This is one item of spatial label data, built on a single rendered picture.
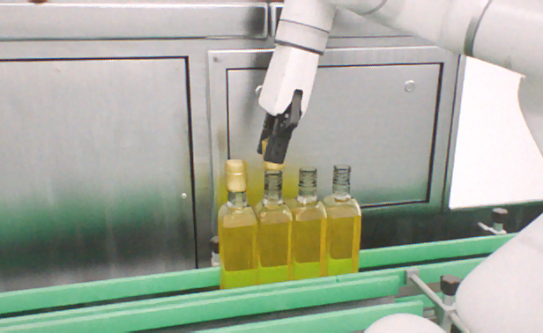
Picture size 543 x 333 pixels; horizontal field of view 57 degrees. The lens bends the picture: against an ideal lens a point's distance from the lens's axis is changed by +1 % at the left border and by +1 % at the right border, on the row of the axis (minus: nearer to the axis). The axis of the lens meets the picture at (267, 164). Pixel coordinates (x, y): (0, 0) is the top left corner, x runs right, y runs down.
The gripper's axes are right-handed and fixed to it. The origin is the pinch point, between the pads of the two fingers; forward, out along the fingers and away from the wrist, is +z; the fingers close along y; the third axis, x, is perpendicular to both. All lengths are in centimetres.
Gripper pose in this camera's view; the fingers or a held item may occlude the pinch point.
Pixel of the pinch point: (272, 146)
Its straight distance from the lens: 75.5
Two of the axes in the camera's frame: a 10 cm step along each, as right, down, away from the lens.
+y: 2.5, 2.9, -9.3
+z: -2.5, 9.4, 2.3
